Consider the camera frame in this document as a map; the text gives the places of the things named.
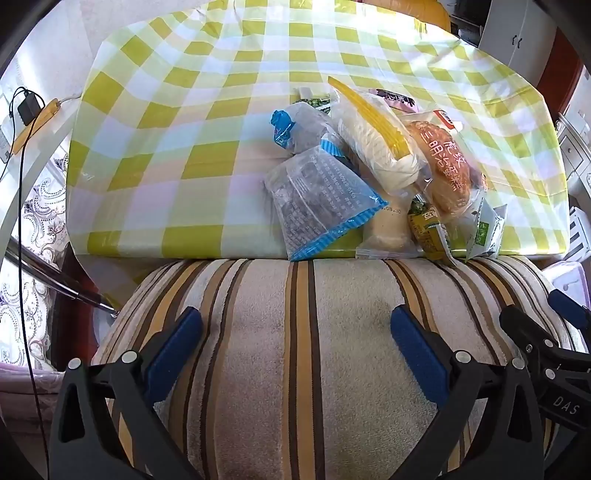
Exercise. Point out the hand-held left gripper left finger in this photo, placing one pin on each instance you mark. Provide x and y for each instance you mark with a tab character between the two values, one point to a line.
178	341

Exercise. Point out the metal pole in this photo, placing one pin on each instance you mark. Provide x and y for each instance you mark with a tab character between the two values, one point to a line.
55	277

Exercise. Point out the yellow striped bread packet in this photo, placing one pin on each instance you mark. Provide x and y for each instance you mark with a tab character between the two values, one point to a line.
374	143

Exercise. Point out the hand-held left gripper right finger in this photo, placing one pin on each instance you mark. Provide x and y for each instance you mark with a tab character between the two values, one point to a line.
415	350

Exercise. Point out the white drawer unit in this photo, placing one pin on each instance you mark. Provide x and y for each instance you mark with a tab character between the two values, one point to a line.
575	157

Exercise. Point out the large blue-trim clear packet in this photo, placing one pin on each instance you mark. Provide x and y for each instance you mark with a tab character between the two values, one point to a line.
314	198

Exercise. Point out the round cake clear packet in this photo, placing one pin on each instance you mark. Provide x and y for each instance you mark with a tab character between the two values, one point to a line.
388	226

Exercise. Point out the green pea snack packet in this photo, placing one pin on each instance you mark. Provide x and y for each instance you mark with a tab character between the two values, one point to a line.
314	102
427	226

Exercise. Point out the small blue-trim clear packet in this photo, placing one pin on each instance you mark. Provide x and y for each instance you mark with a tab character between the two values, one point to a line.
304	129

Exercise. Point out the floral patterned cloth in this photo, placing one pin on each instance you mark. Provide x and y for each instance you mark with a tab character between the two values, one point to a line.
41	198

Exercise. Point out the pink black snack packet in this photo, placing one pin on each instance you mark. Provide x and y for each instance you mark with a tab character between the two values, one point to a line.
397	101

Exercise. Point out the black power adapter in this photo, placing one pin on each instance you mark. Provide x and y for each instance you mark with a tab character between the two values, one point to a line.
28	107

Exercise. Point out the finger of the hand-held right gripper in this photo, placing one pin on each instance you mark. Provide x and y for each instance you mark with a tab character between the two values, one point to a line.
570	307
521	323

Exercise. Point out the white nut packet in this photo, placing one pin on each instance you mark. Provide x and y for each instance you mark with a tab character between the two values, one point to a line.
485	230

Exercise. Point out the yellow wooden strip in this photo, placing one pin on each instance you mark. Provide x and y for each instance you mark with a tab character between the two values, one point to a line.
46	113

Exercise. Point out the white cabinet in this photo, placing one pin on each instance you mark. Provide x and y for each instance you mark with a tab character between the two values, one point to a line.
521	41

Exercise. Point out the clear plastic bin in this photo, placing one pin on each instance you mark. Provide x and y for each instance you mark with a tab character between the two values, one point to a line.
568	277

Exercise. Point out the orange chair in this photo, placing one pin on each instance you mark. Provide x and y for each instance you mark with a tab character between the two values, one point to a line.
415	11

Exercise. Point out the orange sandwich cake packet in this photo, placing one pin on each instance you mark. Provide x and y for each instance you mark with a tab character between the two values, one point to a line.
443	170

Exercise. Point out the yellow checkered tablecloth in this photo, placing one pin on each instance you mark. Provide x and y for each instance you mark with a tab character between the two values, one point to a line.
184	138

